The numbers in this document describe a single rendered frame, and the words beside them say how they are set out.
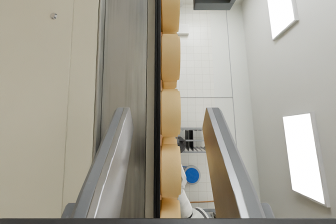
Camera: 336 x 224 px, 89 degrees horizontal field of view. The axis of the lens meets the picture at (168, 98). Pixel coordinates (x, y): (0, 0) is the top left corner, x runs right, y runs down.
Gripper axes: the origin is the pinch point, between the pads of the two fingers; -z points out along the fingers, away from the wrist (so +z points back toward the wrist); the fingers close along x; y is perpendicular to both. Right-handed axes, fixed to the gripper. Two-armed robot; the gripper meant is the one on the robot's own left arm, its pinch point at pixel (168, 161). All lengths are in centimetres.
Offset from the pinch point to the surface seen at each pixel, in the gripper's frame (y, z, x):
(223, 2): -7, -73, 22
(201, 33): -158, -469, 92
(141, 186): -10.2, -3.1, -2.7
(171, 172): -6.8, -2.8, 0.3
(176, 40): 1.7, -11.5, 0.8
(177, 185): -7.5, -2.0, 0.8
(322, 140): -184, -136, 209
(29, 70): -1.1, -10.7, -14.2
